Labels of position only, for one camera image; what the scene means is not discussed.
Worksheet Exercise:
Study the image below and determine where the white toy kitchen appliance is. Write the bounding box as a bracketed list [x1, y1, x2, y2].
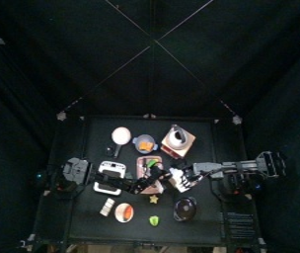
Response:
[93, 160, 129, 197]

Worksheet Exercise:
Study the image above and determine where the orange toy food piece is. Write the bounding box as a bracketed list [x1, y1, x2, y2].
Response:
[139, 141, 155, 153]

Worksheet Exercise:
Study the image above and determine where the orange toy fruit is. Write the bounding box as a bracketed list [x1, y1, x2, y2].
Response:
[122, 204, 137, 221]

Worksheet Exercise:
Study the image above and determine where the white plate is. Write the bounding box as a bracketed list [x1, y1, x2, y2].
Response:
[114, 202, 137, 224]

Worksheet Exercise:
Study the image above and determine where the white segmented block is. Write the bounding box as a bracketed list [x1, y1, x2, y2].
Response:
[99, 197, 118, 217]

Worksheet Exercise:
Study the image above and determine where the pot with black lid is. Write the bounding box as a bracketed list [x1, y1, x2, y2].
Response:
[173, 196, 199, 222]

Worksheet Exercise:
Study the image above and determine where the white frying pan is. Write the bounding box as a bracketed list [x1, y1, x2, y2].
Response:
[111, 126, 134, 159]

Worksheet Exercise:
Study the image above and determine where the pink plastic tray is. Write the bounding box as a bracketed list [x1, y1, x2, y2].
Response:
[137, 155, 166, 196]

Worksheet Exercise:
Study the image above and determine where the white knife holder block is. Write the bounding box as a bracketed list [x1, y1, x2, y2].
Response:
[169, 167, 199, 194]

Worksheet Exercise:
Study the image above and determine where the wooden coffee grinder white dome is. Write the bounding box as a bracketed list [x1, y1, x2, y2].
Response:
[159, 124, 198, 159]

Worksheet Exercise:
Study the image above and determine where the blue grey bowl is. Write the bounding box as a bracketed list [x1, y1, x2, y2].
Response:
[133, 133, 161, 155]

